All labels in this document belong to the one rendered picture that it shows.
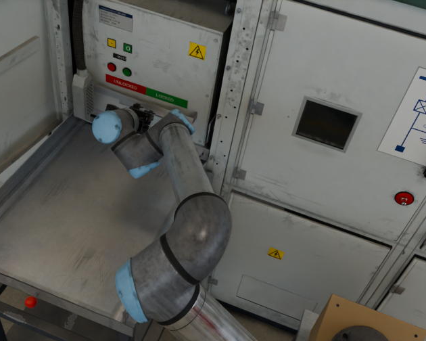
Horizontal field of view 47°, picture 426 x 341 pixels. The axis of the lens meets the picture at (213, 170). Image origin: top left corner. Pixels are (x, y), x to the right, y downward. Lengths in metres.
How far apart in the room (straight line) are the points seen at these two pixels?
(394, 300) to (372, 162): 0.69
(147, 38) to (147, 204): 0.56
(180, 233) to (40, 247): 0.78
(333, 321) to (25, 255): 0.93
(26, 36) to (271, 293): 1.44
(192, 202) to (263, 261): 1.17
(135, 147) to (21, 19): 0.57
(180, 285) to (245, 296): 1.41
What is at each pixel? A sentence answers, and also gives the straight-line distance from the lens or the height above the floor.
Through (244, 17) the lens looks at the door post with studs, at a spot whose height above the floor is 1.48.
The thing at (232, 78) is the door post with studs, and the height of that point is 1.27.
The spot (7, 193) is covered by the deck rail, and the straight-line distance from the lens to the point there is 1.76.
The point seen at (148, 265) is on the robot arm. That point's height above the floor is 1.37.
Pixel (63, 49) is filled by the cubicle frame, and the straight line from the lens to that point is 1.84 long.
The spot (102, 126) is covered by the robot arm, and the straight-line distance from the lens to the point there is 1.45.
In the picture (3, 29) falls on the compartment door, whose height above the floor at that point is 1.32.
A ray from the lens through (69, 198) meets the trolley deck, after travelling 1.74.
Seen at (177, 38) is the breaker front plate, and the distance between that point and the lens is 1.63.
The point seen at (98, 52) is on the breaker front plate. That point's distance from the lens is 1.81.
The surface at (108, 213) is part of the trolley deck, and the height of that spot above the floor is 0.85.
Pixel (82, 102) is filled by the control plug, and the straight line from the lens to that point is 1.82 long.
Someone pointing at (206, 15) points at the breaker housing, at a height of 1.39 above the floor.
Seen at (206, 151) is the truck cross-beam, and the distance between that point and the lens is 1.83.
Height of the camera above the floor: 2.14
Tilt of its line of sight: 44 degrees down
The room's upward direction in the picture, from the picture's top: 11 degrees clockwise
